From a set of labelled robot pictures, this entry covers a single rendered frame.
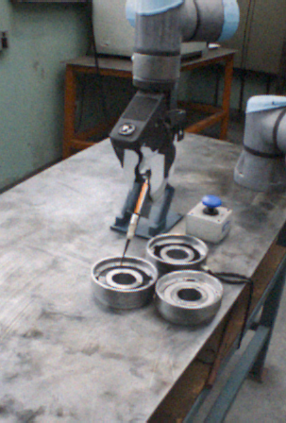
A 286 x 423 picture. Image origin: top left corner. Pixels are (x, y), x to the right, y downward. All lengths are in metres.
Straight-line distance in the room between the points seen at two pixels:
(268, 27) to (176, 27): 3.82
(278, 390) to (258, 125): 1.00
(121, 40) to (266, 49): 1.77
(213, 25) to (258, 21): 3.77
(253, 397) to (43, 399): 1.26
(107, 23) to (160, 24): 2.45
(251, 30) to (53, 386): 4.19
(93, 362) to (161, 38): 0.48
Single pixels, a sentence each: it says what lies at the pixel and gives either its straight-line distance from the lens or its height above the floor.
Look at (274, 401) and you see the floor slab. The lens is 1.87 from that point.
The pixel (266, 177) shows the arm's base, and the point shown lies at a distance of 1.31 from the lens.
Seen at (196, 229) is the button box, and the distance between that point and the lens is 1.05.
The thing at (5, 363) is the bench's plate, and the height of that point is 0.80.
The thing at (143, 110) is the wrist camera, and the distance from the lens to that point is 0.80.
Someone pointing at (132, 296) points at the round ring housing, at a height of 0.83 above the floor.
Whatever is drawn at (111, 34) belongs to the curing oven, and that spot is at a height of 0.94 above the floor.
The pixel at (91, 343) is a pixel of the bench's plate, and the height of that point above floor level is 0.80.
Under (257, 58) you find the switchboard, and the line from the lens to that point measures 4.66.
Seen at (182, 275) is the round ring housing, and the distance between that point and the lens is 0.87.
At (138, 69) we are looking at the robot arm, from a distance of 0.83.
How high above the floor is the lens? 1.30
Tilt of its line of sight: 27 degrees down
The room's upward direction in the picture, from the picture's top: 3 degrees clockwise
